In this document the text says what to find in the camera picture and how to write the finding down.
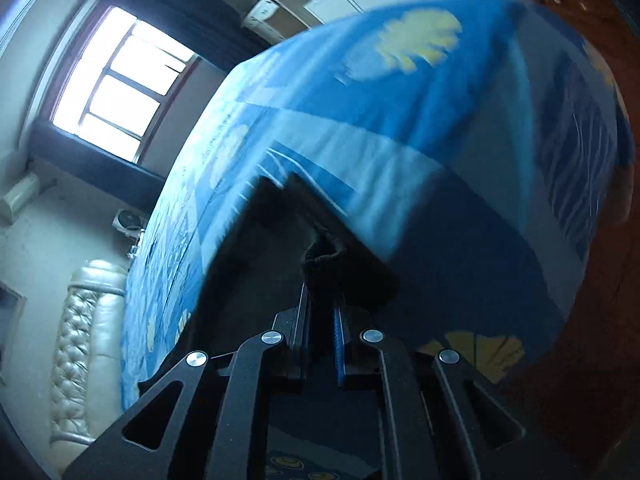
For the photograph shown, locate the small white square fan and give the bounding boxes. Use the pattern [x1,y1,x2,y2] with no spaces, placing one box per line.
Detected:
[114,208,149,234]

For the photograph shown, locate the white wall air conditioner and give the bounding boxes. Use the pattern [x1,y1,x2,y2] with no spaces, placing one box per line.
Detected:
[0,172,49,224]

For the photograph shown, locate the cream tufted leather headboard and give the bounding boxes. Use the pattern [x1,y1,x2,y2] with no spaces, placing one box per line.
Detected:
[50,260,132,447]

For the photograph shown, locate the dark window sill panel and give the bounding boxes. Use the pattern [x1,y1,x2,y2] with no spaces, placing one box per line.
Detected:
[29,120,167,192]

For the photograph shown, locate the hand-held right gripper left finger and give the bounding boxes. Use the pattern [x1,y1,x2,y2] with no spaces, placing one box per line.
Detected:
[62,282,314,480]

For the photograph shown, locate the black pants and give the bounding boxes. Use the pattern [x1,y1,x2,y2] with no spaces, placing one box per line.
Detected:
[137,172,401,396]

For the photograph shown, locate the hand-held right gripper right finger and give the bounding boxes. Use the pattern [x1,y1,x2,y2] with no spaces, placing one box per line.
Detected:
[333,305,571,480]

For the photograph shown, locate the blue patterned bed sheet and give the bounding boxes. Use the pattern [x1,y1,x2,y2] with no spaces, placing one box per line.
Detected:
[120,0,636,411]

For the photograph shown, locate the window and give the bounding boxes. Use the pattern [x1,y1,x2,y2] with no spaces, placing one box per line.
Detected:
[50,5,202,163]

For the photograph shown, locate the cardboard box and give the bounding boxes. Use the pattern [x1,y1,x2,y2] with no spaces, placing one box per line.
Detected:
[242,0,327,44]

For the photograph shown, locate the dark curtain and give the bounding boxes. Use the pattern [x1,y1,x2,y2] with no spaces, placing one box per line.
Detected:
[106,0,282,75]

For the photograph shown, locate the framed wall picture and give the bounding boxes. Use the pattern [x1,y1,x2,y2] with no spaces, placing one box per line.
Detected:
[0,280,28,391]

